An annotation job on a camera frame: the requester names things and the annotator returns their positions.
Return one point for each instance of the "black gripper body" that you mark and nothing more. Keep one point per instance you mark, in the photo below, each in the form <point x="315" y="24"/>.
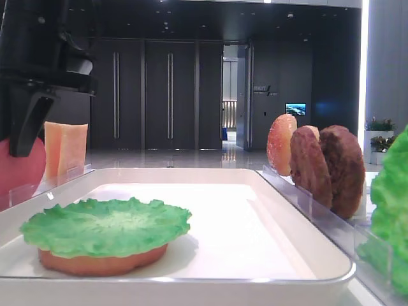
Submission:
<point x="38" y="51"/>

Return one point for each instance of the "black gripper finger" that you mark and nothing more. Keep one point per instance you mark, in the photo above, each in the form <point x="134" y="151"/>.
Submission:
<point x="28" y="113"/>

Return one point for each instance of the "red tomato slice front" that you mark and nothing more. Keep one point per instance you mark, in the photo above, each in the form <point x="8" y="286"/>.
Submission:
<point x="20" y="176"/>

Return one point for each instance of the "orange cheese slice left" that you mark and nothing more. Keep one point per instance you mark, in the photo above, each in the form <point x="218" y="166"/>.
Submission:
<point x="53" y="136"/>

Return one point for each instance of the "orange cheese slice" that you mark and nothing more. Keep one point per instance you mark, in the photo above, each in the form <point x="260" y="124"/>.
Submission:
<point x="72" y="151"/>
<point x="53" y="136"/>

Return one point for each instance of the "orange cheese slice right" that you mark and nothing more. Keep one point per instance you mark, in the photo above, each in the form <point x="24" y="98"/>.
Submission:
<point x="72" y="151"/>

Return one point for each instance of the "green lettuce leaf on bread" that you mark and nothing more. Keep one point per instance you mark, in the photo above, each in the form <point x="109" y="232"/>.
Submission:
<point x="113" y="228"/>

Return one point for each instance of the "bottom bread slice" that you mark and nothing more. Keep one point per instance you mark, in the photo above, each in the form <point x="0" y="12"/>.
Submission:
<point x="88" y="266"/>

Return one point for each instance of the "bread slice in rack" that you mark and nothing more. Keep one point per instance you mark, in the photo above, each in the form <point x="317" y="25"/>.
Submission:
<point x="278" y="143"/>

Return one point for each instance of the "brown meat patty front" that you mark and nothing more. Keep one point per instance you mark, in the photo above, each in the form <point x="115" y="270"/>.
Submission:
<point x="308" y="165"/>

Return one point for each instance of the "brown meat patty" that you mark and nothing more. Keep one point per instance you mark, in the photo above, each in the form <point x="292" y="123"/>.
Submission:
<point x="308" y="165"/>
<point x="344" y="159"/>

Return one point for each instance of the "brown meat patty rear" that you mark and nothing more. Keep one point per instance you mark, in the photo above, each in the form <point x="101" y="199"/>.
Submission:
<point x="344" y="159"/>

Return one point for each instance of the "green lettuce in rack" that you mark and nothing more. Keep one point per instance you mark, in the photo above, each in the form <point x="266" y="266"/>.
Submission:
<point x="393" y="207"/>

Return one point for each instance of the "clear acrylic rack left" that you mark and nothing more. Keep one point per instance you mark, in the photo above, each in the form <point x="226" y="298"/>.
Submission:
<point x="38" y="188"/>

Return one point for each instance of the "clear acrylic rack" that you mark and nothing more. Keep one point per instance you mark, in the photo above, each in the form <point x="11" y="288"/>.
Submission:
<point x="38" y="188"/>
<point x="370" y="286"/>

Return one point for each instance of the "dark double door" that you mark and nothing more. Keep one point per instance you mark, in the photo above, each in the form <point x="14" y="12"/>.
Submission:
<point x="157" y="95"/>

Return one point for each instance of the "white rectangular tray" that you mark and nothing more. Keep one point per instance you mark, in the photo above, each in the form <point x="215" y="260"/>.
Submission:
<point x="247" y="245"/>

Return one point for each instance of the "potted plants white planter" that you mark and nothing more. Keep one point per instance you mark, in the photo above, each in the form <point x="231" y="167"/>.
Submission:
<point x="379" y="135"/>

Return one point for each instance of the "clear acrylic rack right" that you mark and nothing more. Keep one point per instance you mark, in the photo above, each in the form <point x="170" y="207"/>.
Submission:
<point x="370" y="286"/>

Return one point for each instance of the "small wall screen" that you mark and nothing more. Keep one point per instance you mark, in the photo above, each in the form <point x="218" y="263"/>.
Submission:
<point x="296" y="109"/>

